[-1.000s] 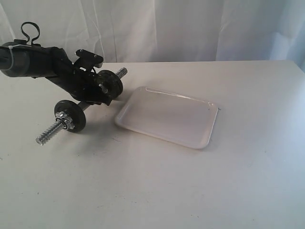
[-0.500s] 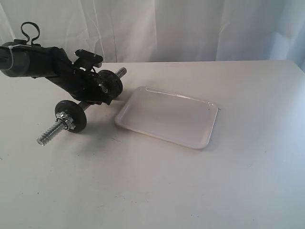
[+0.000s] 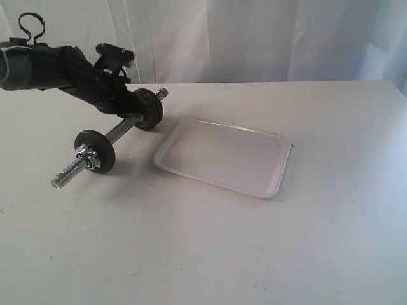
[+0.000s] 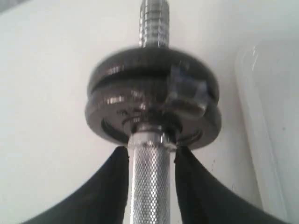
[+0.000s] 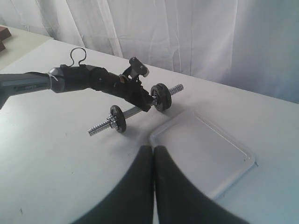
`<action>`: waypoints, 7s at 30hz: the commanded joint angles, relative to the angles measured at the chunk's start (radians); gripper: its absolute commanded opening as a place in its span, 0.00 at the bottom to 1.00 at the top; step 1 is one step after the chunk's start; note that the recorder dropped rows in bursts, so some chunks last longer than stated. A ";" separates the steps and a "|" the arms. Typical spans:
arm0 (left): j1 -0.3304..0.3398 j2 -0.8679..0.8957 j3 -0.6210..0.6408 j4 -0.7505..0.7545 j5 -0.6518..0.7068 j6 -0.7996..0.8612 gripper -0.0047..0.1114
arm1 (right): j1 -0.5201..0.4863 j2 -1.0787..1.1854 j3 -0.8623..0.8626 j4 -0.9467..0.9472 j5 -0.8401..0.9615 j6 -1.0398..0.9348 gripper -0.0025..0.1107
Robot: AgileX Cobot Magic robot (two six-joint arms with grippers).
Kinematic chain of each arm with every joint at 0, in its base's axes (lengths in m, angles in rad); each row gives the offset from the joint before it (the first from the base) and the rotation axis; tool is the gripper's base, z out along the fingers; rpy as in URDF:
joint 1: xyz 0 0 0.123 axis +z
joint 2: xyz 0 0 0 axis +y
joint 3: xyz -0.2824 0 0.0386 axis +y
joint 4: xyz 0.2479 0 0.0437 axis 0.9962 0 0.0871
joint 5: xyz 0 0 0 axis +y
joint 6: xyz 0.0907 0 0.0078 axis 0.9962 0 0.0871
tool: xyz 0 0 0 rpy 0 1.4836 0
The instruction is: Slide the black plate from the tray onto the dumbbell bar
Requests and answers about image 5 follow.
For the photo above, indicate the black rubber washer disc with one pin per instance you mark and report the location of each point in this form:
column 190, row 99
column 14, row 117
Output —
column 119, row 118

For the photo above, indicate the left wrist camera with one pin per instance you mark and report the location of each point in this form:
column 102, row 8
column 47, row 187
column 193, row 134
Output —
column 136, row 69

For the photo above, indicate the chrome star collar nut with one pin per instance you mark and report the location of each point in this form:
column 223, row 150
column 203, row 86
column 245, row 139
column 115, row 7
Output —
column 112, row 122

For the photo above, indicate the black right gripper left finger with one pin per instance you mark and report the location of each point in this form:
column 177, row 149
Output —
column 132, row 199

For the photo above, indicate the black weight plate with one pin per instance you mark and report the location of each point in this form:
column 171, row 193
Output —
column 166, row 100

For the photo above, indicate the brown wooden block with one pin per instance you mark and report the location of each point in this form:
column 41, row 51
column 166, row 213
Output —
column 4, row 33

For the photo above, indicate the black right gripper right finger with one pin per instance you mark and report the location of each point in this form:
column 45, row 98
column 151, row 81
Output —
column 179, row 201

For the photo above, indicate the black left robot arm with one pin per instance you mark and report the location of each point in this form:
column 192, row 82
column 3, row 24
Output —
column 65, row 79

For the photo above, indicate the white rectangular tray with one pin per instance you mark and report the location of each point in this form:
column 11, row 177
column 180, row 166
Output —
column 207, row 155

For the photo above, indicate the chrome dumbbell bar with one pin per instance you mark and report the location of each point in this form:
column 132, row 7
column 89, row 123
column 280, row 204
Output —
column 129, row 113

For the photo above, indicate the white backdrop curtain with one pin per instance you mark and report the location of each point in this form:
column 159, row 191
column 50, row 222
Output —
column 248, row 44

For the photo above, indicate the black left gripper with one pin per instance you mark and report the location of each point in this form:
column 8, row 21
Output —
column 132, row 91

